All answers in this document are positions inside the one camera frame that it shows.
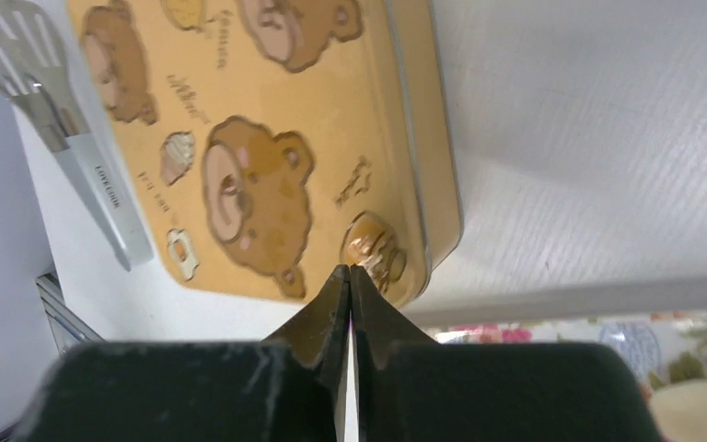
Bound silver tin lid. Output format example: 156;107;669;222
67;1;429;306

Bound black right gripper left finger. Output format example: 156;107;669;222
12;265;351;441

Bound silver metal tongs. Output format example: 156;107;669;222
0;1;153;271

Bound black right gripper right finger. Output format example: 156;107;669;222
350;266;661;441

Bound floral rectangular tray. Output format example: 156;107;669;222
424;310;707;395

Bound yellow tin box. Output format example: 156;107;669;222
385;1;463;270

